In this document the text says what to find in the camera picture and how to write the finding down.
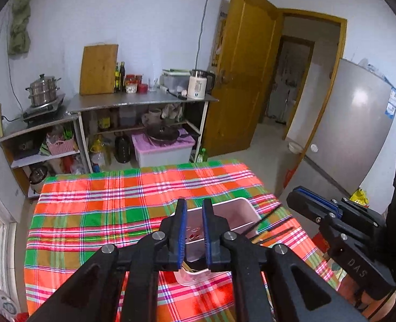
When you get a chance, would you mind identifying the pink plastic utensil holder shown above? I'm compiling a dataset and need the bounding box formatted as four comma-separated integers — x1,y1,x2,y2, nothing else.
169,197,261,288

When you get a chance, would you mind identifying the steel steamer pot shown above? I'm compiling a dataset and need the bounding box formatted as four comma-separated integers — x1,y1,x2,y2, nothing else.
25,73,62,107

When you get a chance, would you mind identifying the yellow wooden door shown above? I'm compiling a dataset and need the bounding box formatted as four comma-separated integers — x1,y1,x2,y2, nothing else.
203,0,285,159

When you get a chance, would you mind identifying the plaid tablecloth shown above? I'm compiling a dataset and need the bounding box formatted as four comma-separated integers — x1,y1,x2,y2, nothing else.
23,162,340,322

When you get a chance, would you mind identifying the black chopstick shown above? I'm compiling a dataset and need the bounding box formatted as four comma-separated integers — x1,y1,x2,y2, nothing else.
253,228,295,245
243,203,283,235
250,215,293,243

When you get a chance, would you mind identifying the yellow plastic bag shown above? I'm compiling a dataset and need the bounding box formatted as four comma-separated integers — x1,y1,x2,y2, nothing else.
349,187,370,207

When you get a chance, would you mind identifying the gas stove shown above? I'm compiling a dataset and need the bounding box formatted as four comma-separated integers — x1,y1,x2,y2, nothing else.
22,93,67,123

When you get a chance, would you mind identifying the yellow door frame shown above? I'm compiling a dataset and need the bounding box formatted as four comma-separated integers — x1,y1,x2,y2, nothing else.
278,8,348,142

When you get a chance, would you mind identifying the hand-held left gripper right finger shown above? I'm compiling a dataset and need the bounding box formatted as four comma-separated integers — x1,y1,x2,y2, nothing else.
202,199,365,322

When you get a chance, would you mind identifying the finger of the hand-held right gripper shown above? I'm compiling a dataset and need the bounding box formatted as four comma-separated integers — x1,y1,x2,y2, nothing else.
295,186,386,229
286,191,330,224

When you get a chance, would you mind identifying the pink plastic basket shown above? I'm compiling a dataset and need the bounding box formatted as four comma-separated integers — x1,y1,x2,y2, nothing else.
46,138,78,155

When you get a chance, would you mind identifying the dark wok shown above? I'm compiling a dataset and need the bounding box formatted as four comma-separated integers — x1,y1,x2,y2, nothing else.
146,125,181,145

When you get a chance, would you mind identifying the clear lidded storage container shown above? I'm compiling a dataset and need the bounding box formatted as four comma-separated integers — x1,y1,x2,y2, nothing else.
160,68,192,92

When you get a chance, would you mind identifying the dark plastic jug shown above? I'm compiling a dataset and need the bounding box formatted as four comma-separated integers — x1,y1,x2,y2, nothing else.
114,134,132,164

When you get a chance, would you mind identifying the fridge sticker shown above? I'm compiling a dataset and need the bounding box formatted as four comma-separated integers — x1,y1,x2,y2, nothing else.
386,87,396,119

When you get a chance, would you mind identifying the small rice cooker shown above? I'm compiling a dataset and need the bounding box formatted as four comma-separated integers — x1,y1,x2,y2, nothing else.
29,165,49,194

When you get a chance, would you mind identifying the wall calendar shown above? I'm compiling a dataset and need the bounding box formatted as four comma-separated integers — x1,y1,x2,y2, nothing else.
211,0,231,68

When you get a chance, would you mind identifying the grey refrigerator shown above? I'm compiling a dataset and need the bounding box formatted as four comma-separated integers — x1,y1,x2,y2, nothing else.
301,57,396,196

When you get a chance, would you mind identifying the white electric kettle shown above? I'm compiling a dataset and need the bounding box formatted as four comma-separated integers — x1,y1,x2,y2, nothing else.
188,69,216,100

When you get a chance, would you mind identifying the low wooden shelf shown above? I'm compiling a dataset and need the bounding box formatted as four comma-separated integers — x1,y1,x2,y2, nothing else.
0,114,85,197

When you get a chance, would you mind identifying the yellow oil jug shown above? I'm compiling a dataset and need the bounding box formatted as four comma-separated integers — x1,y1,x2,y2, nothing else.
90,135,107,166

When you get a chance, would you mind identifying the wooden cutting board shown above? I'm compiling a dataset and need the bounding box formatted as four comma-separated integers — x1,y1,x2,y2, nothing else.
79,43,119,96

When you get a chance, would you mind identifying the metal kitchen shelf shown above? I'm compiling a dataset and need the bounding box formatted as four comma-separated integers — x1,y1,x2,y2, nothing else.
67,92,219,174

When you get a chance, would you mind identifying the purple lidded storage box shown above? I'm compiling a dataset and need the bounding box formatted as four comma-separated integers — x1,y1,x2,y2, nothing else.
131,129,196,169

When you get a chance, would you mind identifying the green hanging cloth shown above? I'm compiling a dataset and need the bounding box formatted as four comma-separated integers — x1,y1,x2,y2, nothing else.
8,0,38,56

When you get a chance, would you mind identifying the red lidded jar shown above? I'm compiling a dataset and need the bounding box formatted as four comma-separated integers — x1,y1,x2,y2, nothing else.
125,74,143,94

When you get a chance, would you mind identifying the stove wall cable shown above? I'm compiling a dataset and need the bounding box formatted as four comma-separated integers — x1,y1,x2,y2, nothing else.
0,5,24,121

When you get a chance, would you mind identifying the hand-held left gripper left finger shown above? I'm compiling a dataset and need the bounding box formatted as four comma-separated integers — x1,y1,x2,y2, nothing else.
27,198,188,322

